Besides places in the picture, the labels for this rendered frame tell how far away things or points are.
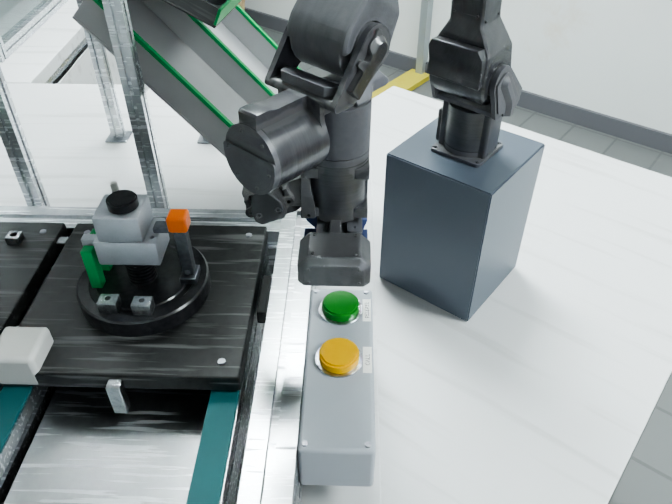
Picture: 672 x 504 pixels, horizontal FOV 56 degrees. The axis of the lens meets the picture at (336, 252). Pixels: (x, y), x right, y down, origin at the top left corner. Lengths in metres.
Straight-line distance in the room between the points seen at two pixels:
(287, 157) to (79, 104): 0.97
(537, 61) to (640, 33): 0.47
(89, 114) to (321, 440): 0.94
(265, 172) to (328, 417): 0.24
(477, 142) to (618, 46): 2.37
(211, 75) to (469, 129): 0.38
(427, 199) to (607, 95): 2.46
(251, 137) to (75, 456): 0.36
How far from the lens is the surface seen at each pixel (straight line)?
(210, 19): 0.76
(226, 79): 0.94
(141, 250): 0.66
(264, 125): 0.47
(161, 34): 0.92
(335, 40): 0.48
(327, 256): 0.52
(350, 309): 0.67
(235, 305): 0.69
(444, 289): 0.82
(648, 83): 3.10
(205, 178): 1.10
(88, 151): 1.23
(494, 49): 0.68
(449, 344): 0.80
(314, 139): 0.49
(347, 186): 0.55
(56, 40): 1.76
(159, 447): 0.66
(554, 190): 1.11
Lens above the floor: 1.45
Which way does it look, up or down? 40 degrees down
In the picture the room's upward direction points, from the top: straight up
